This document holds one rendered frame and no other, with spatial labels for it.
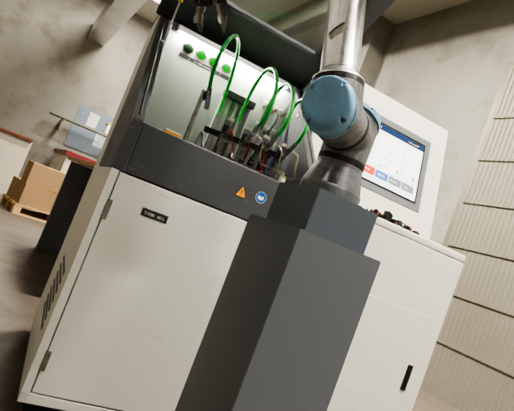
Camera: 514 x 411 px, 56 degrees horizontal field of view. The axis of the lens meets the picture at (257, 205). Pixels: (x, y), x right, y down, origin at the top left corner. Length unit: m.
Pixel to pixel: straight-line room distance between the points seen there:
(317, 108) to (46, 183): 5.47
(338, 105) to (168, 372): 1.02
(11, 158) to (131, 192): 6.65
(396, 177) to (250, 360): 1.37
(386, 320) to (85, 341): 1.07
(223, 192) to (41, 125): 9.49
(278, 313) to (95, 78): 10.27
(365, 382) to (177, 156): 1.09
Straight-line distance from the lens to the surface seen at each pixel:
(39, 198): 6.34
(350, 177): 1.14
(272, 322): 1.04
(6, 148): 8.10
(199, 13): 1.67
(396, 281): 1.94
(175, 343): 1.63
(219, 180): 1.56
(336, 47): 1.12
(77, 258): 1.52
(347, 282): 1.11
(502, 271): 4.77
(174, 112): 2.09
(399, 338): 2.01
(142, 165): 1.51
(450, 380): 4.85
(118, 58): 11.27
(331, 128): 1.03
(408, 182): 2.26
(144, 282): 1.55
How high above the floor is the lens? 0.75
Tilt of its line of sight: 3 degrees up
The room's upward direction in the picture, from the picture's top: 21 degrees clockwise
